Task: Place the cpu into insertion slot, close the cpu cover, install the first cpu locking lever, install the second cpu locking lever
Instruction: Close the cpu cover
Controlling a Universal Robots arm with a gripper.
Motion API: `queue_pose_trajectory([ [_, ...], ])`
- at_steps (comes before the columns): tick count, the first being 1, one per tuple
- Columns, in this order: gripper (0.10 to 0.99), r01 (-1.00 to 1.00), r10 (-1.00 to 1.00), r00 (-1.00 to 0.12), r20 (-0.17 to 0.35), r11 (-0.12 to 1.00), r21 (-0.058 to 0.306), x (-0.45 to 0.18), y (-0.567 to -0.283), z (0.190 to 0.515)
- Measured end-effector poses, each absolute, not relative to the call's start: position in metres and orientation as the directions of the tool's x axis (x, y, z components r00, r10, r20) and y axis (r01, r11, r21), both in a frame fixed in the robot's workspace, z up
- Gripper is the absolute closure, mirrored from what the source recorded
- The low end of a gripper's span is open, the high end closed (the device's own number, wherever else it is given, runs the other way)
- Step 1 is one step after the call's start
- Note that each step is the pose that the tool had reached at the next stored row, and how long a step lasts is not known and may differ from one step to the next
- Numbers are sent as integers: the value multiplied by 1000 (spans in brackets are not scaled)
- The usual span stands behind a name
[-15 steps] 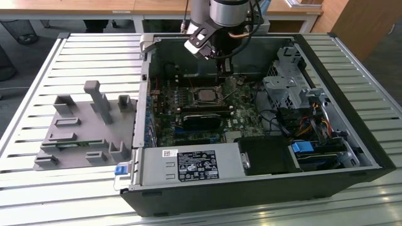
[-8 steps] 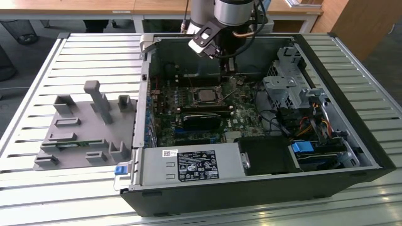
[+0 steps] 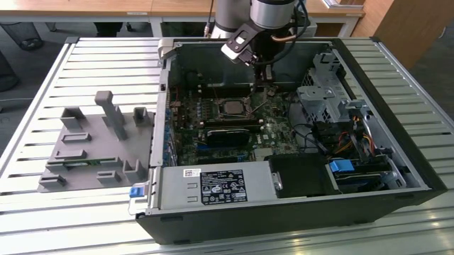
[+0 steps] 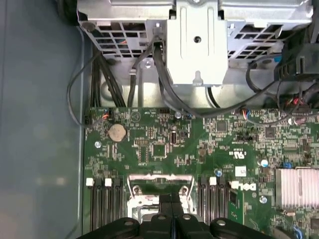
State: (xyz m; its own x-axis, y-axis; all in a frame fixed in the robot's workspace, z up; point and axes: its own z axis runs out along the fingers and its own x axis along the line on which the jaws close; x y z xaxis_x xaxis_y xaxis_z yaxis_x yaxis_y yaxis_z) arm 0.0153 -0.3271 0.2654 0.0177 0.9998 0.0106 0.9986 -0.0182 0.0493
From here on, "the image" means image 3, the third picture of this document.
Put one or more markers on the brown wooden cabinet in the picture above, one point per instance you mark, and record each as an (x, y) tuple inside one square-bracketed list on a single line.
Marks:
[(411, 29)]

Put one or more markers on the blue disk carrier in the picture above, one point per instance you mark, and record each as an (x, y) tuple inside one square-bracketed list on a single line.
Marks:
[(340, 167)]

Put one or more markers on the long wooden desk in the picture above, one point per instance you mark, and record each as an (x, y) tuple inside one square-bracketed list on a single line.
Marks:
[(105, 6)]

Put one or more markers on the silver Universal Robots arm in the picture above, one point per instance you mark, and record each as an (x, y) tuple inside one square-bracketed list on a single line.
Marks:
[(271, 12)]

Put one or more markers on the silver power supply unit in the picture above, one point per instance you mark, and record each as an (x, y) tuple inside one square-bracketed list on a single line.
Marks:
[(176, 183)]

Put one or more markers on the blue plastic latch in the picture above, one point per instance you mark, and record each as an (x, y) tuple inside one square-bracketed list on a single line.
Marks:
[(136, 192)]

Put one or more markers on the black graphics card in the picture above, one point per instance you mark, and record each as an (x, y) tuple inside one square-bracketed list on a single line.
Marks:
[(227, 138)]

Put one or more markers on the green motherboard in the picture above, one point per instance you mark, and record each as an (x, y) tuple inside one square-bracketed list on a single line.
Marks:
[(276, 130)]

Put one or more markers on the black plastic fan shroud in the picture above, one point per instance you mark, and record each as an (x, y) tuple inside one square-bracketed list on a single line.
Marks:
[(300, 175)]

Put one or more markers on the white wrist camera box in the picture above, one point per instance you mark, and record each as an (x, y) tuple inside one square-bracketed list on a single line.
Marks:
[(235, 47)]

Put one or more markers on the silver square CPU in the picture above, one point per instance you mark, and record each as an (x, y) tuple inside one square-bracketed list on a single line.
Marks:
[(235, 107)]

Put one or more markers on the grey plastic parts rack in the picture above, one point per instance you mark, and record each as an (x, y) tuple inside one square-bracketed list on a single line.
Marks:
[(99, 138)]

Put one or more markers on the green RAM stick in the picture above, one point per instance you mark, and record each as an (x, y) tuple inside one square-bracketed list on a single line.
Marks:
[(92, 161)]

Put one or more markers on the black mesh waste bin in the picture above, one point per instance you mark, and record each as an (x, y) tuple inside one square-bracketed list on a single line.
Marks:
[(24, 34)]

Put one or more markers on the small silver chipset heatsink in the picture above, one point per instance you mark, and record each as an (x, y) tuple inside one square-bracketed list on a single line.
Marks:
[(263, 154)]

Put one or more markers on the black CPU socket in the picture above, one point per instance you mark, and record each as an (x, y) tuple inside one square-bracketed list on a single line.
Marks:
[(221, 112)]

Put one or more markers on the stack of books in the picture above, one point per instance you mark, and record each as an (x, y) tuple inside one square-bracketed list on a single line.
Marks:
[(336, 3)]

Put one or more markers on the black open PC case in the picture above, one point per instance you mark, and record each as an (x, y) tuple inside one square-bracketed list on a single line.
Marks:
[(283, 220)]

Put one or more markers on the grey metal drive cage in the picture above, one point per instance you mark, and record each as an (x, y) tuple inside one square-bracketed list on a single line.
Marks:
[(319, 103)]

